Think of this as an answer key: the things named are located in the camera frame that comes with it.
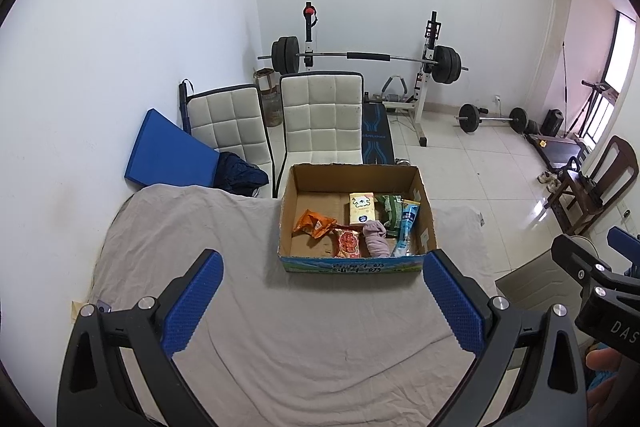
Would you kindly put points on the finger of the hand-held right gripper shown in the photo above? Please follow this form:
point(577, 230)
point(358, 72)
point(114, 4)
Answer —
point(625, 239)
point(580, 259)

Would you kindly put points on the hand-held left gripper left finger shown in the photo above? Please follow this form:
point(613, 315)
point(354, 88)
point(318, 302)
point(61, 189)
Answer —
point(192, 302)

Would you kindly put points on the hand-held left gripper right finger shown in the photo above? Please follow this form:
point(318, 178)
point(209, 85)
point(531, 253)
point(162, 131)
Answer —
point(452, 302)

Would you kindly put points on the blue and white tube packet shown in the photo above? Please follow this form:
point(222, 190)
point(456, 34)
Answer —
point(407, 222)

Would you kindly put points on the pale pink cloth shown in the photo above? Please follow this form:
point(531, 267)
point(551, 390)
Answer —
point(376, 239)

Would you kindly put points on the green snack packet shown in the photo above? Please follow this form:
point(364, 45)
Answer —
point(392, 212)

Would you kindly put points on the red snack packet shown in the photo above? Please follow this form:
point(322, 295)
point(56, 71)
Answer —
point(346, 243)

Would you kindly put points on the yellow tissue pack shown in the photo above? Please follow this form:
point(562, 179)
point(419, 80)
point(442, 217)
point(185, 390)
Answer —
point(362, 208)

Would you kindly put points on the orange snack packet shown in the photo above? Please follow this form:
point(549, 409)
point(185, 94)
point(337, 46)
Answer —
point(315, 223)

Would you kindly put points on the cardboard box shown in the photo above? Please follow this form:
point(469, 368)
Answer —
point(320, 179)

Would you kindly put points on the person's right hand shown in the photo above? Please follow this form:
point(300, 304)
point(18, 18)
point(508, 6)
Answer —
point(602, 361)

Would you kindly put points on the beige plastic chair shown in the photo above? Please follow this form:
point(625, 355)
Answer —
point(530, 277)

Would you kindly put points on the grey table cloth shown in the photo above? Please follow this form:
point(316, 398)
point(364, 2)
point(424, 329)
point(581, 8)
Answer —
point(250, 307)

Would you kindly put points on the dark wooden chair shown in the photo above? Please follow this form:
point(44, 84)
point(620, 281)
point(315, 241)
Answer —
point(582, 197)

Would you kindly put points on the blue smartphone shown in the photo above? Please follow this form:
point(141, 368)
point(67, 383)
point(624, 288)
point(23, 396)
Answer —
point(103, 306)

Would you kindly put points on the black treadmill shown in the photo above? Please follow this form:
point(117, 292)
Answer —
point(557, 152)

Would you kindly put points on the beige crumpled paper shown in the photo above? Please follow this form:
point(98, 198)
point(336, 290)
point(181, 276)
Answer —
point(76, 309)

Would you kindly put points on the dark blue jacket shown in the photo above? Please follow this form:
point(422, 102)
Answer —
point(240, 174)

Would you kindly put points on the black speaker box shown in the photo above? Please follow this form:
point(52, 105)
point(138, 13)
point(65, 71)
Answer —
point(552, 122)

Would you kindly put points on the black weight plate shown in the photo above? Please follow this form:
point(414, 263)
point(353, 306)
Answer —
point(533, 127)

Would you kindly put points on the blue foam mat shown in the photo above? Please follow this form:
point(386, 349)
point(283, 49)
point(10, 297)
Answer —
point(165, 147)

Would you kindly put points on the short barbell with black plates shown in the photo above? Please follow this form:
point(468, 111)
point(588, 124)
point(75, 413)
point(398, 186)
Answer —
point(469, 118)

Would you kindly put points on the white quilted chair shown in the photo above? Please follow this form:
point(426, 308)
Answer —
point(225, 122)
point(320, 117)

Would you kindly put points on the black weight bench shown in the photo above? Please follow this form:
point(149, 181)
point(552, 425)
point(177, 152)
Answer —
point(375, 132)

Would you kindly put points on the white barbell rack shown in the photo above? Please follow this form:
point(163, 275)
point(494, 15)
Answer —
point(419, 107)

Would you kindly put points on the rusty gas cylinder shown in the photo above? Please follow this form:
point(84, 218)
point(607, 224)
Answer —
point(272, 107)

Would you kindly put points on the grey exercise machine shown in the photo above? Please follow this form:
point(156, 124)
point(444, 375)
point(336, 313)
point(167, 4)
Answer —
point(395, 92)

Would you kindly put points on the long barbell with black plates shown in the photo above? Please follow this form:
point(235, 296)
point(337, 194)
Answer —
point(325, 55)

